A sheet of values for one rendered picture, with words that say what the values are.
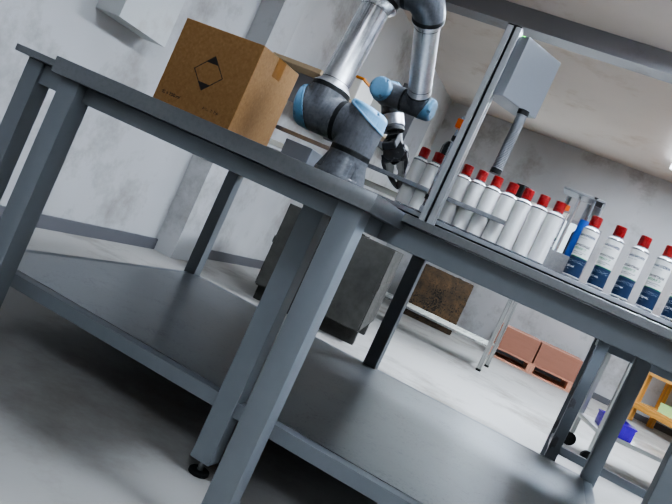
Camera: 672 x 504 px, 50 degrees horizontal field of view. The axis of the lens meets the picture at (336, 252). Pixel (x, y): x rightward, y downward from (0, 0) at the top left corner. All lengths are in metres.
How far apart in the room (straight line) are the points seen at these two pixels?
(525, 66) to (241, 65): 0.84
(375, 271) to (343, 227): 3.32
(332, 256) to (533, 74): 1.05
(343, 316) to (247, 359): 3.04
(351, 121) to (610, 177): 8.52
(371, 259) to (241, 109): 2.80
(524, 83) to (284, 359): 1.18
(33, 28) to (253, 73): 1.95
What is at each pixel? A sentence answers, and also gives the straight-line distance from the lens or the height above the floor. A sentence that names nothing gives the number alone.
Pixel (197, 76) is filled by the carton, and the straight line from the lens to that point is 2.24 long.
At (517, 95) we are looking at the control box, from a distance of 2.26.
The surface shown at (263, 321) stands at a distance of 1.82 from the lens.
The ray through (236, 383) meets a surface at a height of 0.27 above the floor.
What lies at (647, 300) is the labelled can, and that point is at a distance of 2.28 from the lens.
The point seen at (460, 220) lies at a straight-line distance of 2.31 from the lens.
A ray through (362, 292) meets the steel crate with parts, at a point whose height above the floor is 0.37.
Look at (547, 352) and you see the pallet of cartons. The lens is 9.13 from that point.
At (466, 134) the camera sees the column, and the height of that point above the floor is 1.14.
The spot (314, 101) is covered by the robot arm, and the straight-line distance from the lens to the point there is 1.99.
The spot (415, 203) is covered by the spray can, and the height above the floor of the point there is 0.90.
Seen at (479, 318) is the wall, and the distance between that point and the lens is 10.18.
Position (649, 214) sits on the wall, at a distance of 10.26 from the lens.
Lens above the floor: 0.75
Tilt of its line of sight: 2 degrees down
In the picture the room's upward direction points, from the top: 25 degrees clockwise
